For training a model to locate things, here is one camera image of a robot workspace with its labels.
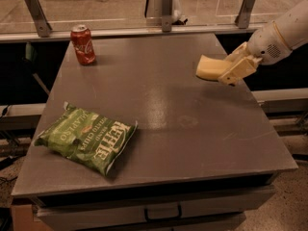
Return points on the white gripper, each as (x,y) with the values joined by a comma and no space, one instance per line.
(267,46)

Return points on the yellow sponge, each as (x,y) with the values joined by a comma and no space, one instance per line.
(210,69)

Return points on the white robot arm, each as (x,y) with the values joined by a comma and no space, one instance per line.
(293,26)

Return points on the green jalapeno chip bag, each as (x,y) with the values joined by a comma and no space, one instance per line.
(87,138)

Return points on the red coca-cola can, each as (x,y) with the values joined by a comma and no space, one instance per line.
(81,39)

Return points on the right metal bracket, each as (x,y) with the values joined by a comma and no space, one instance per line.
(243,18)

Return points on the metal bracket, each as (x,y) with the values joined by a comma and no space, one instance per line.
(166,15)
(38,16)
(243,18)

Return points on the middle metal bracket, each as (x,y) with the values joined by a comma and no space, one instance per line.
(166,15)

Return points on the metal rail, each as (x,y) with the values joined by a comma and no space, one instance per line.
(133,32)

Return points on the left metal bracket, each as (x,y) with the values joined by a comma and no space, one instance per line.
(38,16)

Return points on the grey drawer with handle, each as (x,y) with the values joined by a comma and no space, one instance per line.
(211,211)

